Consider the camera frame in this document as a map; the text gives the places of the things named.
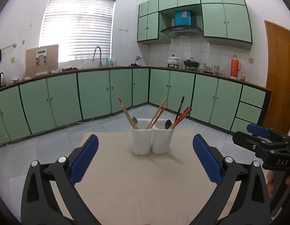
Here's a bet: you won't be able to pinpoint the red striped chopstick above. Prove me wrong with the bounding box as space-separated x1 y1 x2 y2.
118 98 138 130
171 108 193 129

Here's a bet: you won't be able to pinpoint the red end bamboo chopstick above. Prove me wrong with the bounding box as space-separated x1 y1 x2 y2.
169 106 191 130

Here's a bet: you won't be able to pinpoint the black chopstick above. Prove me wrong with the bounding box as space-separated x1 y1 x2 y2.
174 96 185 122

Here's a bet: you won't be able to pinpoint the black plastic spoon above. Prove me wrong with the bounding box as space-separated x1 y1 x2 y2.
165 119 172 129

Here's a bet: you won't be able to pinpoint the red floral chopstick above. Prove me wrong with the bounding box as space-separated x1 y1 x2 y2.
149 107 165 129

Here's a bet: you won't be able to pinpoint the silver metal spoon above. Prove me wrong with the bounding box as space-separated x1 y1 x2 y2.
132 117 137 128

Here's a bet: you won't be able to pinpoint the plain bamboo chopstick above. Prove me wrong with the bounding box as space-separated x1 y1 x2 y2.
147 99 167 130

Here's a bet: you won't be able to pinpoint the kitchen faucet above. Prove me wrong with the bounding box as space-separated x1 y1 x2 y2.
91 46 103 67

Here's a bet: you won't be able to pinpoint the right hand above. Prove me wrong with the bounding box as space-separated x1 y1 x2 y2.
266 169 290 199

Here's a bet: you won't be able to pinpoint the glass jar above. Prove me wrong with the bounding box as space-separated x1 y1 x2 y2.
240 72 246 82

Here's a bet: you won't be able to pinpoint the orange thermos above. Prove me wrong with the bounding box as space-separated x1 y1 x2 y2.
230 55 241 79

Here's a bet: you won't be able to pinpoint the patterned mug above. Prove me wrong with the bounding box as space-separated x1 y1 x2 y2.
211 65 220 75

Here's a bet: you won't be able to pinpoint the stacked bowls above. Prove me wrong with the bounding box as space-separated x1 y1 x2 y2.
199 62 206 72

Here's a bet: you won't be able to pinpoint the white double utensil holder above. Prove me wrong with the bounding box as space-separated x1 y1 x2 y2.
132 119 174 155

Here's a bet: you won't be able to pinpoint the black wok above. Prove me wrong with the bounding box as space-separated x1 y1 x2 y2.
184 57 199 71

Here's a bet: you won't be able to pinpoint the wooden door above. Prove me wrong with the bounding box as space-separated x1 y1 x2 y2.
263 21 290 134

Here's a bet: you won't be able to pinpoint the lower green cabinets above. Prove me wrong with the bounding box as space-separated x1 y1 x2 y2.
0 67 271 145

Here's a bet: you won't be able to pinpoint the green cabinets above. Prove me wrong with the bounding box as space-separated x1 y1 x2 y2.
137 0 252 50
0 67 271 145

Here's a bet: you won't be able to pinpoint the white ceramic pot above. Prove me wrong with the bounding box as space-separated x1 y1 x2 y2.
167 55 179 69

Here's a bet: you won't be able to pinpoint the upper green cabinets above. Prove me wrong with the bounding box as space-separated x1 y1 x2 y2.
137 0 252 50

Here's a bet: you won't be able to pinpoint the range hood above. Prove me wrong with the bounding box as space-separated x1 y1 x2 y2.
161 25 203 38

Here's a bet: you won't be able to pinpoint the blue box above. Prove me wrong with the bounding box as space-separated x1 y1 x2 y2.
174 10 197 26

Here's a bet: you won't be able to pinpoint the electric kettle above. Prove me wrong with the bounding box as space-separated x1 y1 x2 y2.
0 72 6 87

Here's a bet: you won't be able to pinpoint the cardboard box with appliance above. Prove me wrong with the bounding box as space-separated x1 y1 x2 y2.
25 45 58 78

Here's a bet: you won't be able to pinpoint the window blinds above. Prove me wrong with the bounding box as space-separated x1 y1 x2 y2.
39 0 116 62

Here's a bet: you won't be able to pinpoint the towel rail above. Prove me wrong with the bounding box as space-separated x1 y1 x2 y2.
0 43 17 52

